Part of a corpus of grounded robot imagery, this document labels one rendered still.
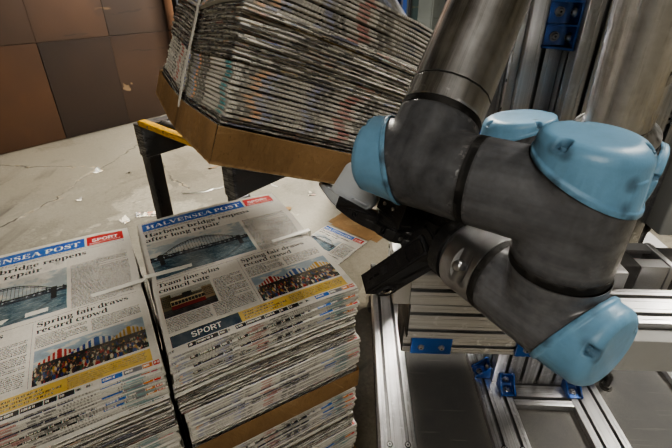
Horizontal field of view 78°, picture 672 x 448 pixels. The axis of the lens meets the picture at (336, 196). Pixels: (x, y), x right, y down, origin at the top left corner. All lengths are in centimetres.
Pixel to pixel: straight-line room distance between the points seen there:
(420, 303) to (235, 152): 52
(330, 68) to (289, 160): 12
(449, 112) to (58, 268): 67
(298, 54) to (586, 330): 37
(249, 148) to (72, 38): 390
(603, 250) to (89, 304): 64
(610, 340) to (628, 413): 113
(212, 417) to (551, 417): 95
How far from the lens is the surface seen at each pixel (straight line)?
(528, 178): 32
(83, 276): 78
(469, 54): 39
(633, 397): 154
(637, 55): 63
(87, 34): 437
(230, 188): 124
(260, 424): 75
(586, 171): 30
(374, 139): 36
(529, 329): 37
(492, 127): 74
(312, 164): 51
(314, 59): 49
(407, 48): 57
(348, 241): 222
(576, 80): 93
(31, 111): 428
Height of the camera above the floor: 125
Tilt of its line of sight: 28 degrees down
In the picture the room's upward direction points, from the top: straight up
